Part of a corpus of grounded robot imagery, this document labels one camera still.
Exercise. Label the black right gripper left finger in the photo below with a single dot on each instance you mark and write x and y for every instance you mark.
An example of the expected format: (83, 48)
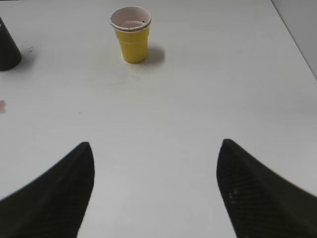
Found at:
(54, 204)

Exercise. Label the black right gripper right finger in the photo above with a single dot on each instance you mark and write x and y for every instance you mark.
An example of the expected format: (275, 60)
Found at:
(259, 202)

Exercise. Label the yellow paper cup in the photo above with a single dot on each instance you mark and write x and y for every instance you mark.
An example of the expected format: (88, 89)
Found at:
(131, 25)

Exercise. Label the dark red wine bottle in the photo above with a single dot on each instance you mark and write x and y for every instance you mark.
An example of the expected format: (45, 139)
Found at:
(10, 55)

